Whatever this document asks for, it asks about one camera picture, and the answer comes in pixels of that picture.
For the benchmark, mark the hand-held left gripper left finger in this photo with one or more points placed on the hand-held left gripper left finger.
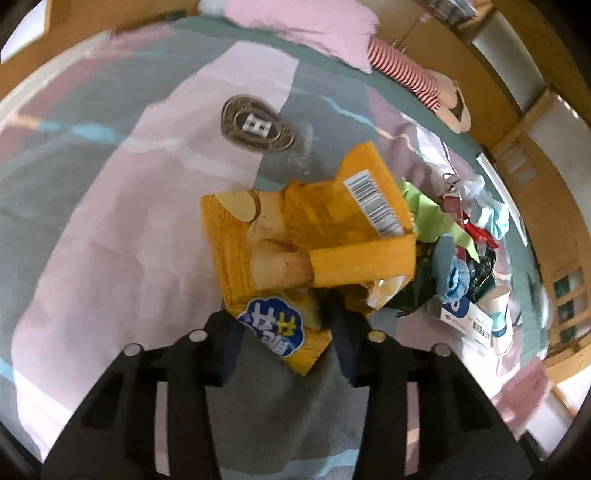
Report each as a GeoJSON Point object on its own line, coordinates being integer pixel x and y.
{"type": "Point", "coordinates": [228, 364]}

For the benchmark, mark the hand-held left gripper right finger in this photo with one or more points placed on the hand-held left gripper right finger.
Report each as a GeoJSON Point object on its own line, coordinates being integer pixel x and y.
{"type": "Point", "coordinates": [351, 360]}

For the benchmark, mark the white medicine box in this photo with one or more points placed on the white medicine box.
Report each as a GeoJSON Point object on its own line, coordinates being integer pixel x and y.
{"type": "Point", "coordinates": [466, 318]}

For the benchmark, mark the yellow chip bag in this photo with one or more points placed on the yellow chip bag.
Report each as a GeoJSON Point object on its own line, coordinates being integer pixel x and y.
{"type": "Point", "coordinates": [277, 230]}

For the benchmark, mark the dark green snack bag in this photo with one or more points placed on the dark green snack bag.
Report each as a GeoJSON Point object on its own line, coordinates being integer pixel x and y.
{"type": "Point", "coordinates": [415, 286]}

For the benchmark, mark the crumpled blue face mask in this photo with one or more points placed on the crumpled blue face mask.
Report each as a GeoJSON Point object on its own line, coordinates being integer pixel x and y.
{"type": "Point", "coordinates": [450, 267]}

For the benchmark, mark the white teal small box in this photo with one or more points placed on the white teal small box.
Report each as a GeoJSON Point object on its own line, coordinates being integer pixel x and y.
{"type": "Point", "coordinates": [501, 323]}

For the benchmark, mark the light green paper wrapper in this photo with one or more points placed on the light green paper wrapper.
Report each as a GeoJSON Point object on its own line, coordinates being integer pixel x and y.
{"type": "Point", "coordinates": [429, 217]}

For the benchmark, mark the red snack wrapper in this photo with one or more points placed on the red snack wrapper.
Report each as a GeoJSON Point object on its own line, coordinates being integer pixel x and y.
{"type": "Point", "coordinates": [480, 233]}

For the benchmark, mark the red cigarette box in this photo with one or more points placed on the red cigarette box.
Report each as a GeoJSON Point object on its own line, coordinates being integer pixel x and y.
{"type": "Point", "coordinates": [455, 205]}

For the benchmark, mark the patchwork bed sheet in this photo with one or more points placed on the patchwork bed sheet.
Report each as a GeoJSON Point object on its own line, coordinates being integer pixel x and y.
{"type": "Point", "coordinates": [115, 207]}

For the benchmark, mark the light blue face mask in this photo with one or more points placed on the light blue face mask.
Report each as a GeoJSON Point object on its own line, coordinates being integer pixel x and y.
{"type": "Point", "coordinates": [494, 219]}

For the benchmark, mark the wooden glass-pane door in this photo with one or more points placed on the wooden glass-pane door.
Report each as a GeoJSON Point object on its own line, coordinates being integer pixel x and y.
{"type": "Point", "coordinates": [554, 230]}

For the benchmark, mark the striped plush toy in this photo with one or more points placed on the striped plush toy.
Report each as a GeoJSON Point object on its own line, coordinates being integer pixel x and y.
{"type": "Point", "coordinates": [401, 64]}

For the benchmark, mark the wooden wardrobe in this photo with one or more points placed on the wooden wardrobe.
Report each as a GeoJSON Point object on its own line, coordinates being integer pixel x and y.
{"type": "Point", "coordinates": [438, 41]}

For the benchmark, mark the pink pillow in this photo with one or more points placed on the pink pillow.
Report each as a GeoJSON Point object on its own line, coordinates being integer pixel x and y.
{"type": "Point", "coordinates": [300, 23]}

